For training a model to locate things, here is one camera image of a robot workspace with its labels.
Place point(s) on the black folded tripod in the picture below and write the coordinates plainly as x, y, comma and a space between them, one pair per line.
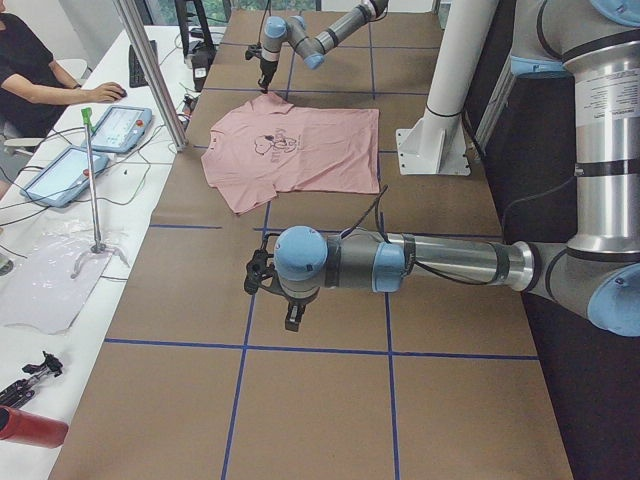
21, 391

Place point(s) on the metal reacher grabber stick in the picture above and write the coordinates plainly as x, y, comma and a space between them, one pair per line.
98, 248

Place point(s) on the far blue teach pendant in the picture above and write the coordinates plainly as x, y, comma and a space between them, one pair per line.
120, 129

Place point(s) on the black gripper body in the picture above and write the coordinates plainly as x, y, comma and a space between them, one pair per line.
294, 298
267, 67

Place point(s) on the aluminium frame post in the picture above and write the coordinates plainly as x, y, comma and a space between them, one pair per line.
135, 29

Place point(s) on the clear plastic bag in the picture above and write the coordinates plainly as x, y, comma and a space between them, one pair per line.
47, 290

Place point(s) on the black label printer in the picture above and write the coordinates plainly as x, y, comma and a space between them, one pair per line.
199, 56

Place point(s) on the near blue teach pendant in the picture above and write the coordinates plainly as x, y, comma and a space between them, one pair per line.
65, 178

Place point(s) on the black keyboard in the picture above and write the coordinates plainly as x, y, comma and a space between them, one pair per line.
137, 76

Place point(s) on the blue teach pendant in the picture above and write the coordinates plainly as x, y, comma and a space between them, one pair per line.
120, 129
65, 178

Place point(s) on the pink Snoopy t-shirt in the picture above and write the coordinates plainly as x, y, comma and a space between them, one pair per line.
269, 146

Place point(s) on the person's hand on mouse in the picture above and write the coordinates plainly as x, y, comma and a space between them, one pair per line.
104, 93

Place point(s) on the red cylinder bottle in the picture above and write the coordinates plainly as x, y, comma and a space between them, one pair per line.
22, 427

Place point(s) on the seated person in black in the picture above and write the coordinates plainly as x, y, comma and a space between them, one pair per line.
35, 88

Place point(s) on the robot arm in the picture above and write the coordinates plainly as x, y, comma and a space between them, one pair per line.
596, 273
311, 49

